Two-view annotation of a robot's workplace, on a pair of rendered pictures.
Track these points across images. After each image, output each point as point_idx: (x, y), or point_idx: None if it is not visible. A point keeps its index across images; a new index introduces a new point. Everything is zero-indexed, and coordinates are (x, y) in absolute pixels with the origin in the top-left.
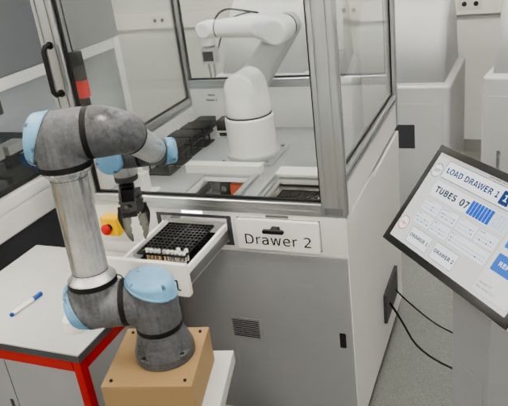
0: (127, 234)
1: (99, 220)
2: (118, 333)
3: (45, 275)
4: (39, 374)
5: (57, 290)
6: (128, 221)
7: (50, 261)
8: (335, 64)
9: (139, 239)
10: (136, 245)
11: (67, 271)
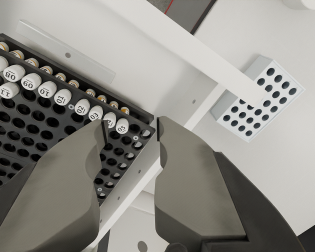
0: (186, 128)
1: None
2: (205, 8)
3: (295, 181)
4: None
5: (293, 137)
6: (180, 193)
7: (279, 210)
8: None
9: (151, 219)
10: (154, 171)
11: (265, 180)
